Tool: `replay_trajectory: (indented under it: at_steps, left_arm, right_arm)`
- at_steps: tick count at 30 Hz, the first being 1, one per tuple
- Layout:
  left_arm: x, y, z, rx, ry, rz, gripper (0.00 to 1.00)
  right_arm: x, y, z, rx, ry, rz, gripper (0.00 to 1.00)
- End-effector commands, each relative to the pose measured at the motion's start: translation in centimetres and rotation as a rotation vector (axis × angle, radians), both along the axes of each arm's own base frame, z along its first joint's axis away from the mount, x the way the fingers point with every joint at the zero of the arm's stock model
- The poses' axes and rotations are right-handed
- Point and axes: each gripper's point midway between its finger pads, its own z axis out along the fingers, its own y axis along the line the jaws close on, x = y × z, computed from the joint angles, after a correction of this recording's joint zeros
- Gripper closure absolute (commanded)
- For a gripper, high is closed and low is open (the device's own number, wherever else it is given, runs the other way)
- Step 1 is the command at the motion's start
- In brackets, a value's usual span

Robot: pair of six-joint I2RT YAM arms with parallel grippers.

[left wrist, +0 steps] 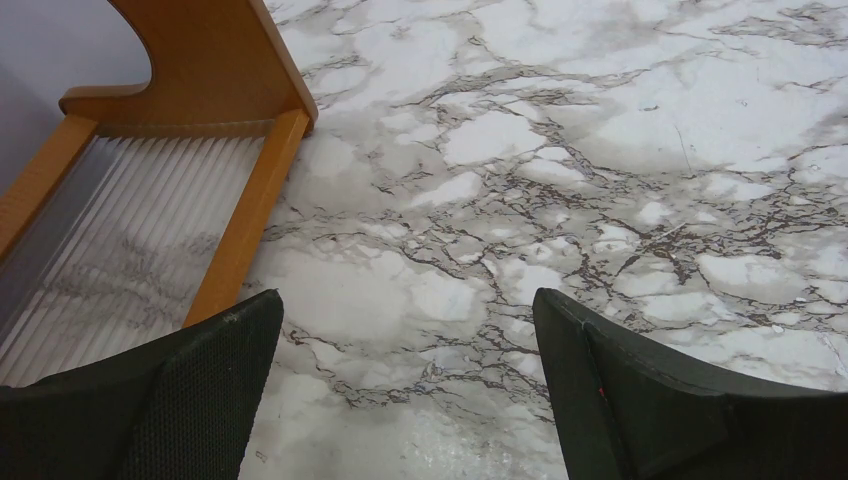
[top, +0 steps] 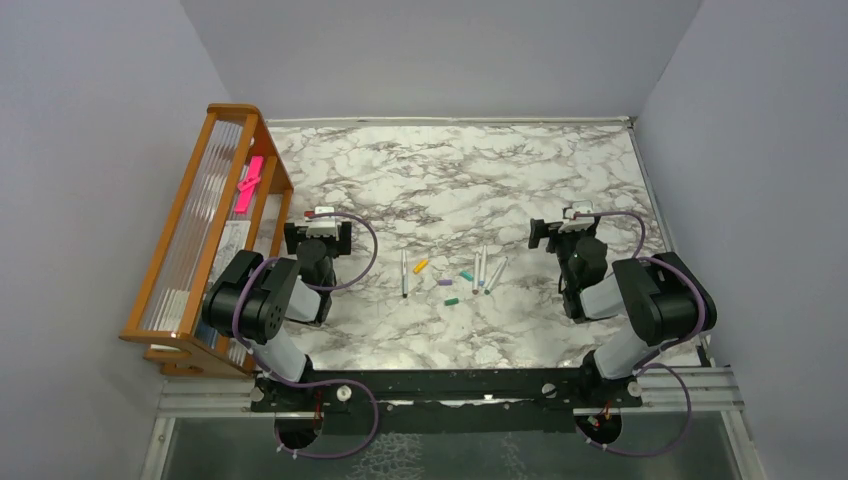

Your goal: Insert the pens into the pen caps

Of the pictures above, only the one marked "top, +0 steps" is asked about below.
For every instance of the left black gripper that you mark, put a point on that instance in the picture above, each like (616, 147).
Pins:
(296, 234)

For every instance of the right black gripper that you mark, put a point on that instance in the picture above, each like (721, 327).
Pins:
(550, 229)

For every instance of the white pen leftmost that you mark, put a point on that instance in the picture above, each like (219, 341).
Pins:
(404, 274)

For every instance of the pink clip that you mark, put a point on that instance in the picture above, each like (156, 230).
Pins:
(248, 184)

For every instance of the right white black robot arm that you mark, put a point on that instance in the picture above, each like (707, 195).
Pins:
(665, 305)

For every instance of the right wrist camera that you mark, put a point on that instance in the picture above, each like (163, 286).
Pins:
(577, 216)

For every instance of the black mounting rail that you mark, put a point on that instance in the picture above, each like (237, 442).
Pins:
(355, 403)

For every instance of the wooden rack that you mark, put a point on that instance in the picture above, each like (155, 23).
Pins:
(165, 317)

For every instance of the yellow pen cap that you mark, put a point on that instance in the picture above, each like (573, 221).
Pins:
(420, 266)

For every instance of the white pen brown tip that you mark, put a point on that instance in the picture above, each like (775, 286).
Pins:
(476, 273)

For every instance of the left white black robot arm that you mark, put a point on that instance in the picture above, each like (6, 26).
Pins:
(296, 289)

